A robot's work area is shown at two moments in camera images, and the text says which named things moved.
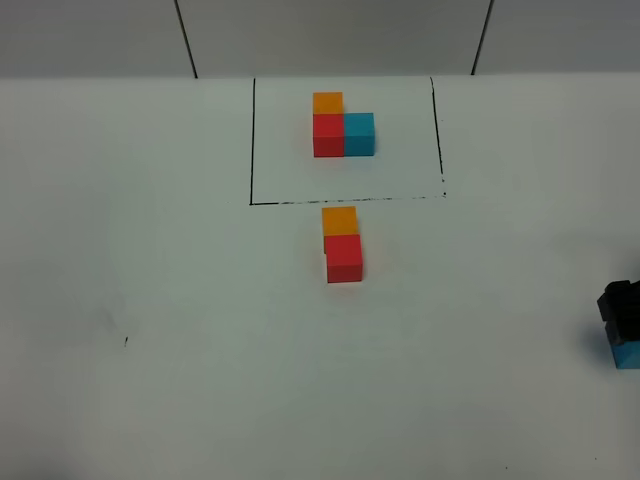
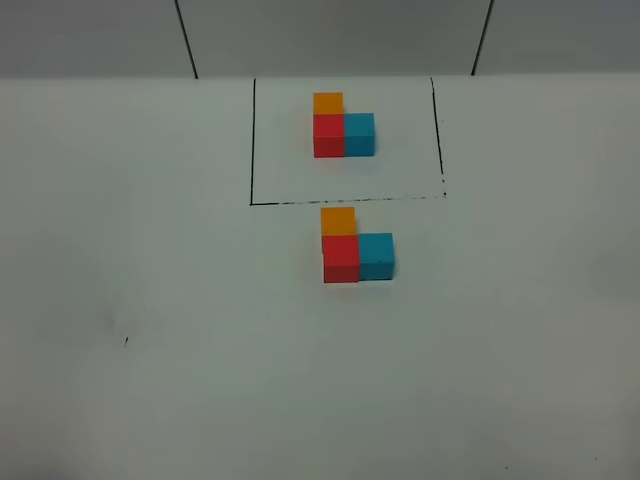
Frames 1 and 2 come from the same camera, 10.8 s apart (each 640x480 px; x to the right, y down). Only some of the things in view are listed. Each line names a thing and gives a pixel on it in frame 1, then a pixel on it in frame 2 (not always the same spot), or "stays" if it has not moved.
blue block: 625,349 → 376,255
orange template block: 328,102 stays
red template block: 328,134 stays
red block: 344,258 stays
